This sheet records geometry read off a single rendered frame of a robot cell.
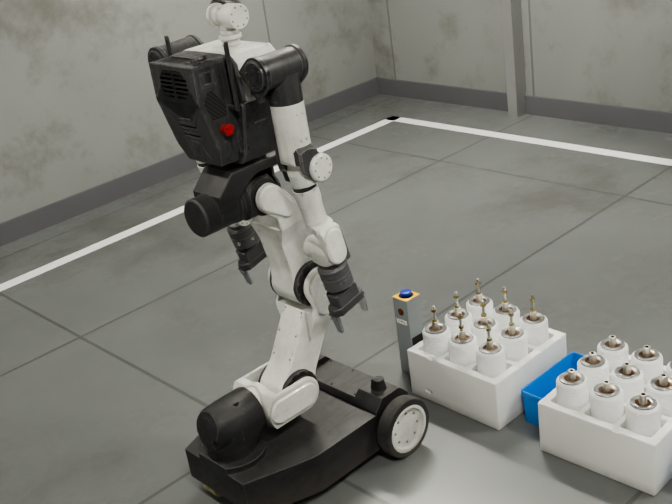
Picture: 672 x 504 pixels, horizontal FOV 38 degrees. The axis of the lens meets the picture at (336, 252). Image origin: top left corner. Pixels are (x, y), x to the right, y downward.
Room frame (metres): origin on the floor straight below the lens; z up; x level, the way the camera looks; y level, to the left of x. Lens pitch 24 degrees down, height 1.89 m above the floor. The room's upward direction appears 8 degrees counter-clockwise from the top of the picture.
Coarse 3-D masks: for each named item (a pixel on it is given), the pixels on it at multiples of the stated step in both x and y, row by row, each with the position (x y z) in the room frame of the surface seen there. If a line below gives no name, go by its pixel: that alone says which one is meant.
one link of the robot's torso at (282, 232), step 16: (272, 192) 2.56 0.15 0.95; (272, 208) 2.56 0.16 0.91; (288, 208) 2.59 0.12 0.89; (256, 224) 2.67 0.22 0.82; (272, 224) 2.63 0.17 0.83; (288, 224) 2.60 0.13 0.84; (304, 224) 2.65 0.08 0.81; (272, 240) 2.64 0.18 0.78; (288, 240) 2.62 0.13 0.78; (304, 240) 2.66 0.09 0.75; (272, 256) 2.67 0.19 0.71; (288, 256) 2.62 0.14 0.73; (304, 256) 2.66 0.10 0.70; (272, 272) 2.69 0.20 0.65; (288, 272) 2.63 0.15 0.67; (304, 272) 2.63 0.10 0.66; (272, 288) 2.70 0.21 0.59; (288, 288) 2.64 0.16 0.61; (304, 304) 2.62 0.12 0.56
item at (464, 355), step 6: (474, 336) 2.81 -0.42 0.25; (450, 342) 2.80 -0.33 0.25; (474, 342) 2.78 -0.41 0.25; (450, 348) 2.79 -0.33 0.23; (456, 348) 2.77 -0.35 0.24; (462, 348) 2.76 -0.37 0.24; (468, 348) 2.76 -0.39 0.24; (474, 348) 2.77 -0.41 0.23; (450, 354) 2.80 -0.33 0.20; (456, 354) 2.77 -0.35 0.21; (462, 354) 2.76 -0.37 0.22; (468, 354) 2.76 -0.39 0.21; (474, 354) 2.77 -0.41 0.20; (450, 360) 2.80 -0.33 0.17; (456, 360) 2.77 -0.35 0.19; (462, 360) 2.76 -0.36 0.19; (468, 360) 2.76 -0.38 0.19; (474, 360) 2.77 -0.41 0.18
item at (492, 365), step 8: (480, 352) 2.70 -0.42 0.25; (504, 352) 2.69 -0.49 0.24; (480, 360) 2.69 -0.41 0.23; (488, 360) 2.67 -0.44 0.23; (496, 360) 2.67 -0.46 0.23; (504, 360) 2.69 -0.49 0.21; (480, 368) 2.69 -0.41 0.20; (488, 368) 2.67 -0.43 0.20; (496, 368) 2.67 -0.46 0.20; (504, 368) 2.69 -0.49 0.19; (496, 376) 2.67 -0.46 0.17
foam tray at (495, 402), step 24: (552, 336) 2.87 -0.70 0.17; (408, 360) 2.91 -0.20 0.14; (432, 360) 2.82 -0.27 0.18; (528, 360) 2.72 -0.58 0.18; (552, 360) 2.80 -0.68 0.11; (432, 384) 2.83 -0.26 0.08; (456, 384) 2.74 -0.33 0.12; (480, 384) 2.66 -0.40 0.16; (504, 384) 2.64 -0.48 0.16; (456, 408) 2.75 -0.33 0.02; (480, 408) 2.66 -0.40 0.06; (504, 408) 2.63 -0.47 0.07
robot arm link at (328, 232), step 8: (328, 216) 2.47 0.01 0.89; (320, 224) 2.44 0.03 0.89; (328, 224) 2.44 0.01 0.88; (336, 224) 2.45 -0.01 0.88; (312, 232) 2.44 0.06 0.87; (320, 232) 2.42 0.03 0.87; (328, 232) 2.42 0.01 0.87; (336, 232) 2.43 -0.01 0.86; (320, 240) 2.42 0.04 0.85; (328, 240) 2.41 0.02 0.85; (336, 240) 2.43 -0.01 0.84; (328, 248) 2.41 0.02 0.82; (336, 248) 2.43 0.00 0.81; (344, 248) 2.45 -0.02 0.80; (328, 256) 2.42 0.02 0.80; (336, 256) 2.42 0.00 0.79; (344, 256) 2.44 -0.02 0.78; (336, 264) 2.43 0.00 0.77
